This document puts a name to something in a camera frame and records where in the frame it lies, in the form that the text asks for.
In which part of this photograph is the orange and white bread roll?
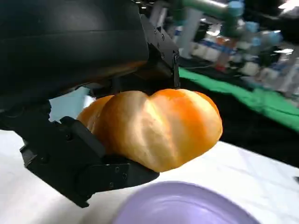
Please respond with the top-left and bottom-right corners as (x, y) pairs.
(76, 88), (223, 174)

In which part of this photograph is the lilac plate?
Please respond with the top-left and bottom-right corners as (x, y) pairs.
(111, 181), (262, 224)

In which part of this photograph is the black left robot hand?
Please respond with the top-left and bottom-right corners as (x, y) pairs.
(0, 0), (181, 209)

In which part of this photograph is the cluttered workshop desk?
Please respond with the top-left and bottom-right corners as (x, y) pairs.
(149, 0), (299, 96)

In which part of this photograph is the green cloth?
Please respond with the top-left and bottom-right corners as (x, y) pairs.
(178, 67), (299, 132)

